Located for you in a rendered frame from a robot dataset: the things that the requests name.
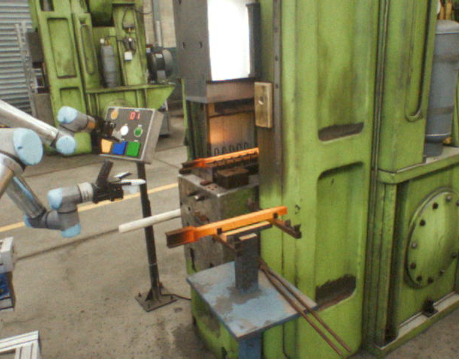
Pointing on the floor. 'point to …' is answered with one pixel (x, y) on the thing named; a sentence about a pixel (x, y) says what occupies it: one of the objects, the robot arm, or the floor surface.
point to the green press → (95, 62)
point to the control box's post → (147, 226)
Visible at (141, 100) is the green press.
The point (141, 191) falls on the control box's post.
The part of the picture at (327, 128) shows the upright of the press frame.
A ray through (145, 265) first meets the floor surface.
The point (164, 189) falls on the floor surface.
